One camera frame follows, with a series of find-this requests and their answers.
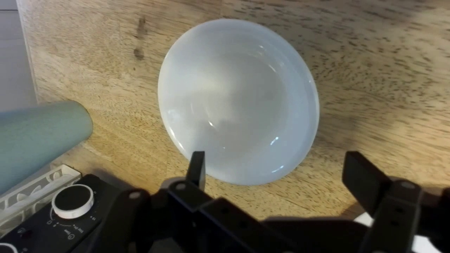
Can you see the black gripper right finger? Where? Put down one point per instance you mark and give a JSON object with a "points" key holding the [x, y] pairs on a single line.
{"points": [[398, 211]]}

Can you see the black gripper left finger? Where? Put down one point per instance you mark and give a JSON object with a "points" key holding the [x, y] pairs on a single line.
{"points": [[187, 219]]}

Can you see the white plate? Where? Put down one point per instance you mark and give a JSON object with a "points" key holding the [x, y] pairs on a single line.
{"points": [[423, 245]]}

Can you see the black toaster oven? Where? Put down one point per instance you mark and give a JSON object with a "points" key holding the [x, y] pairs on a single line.
{"points": [[50, 225]]}

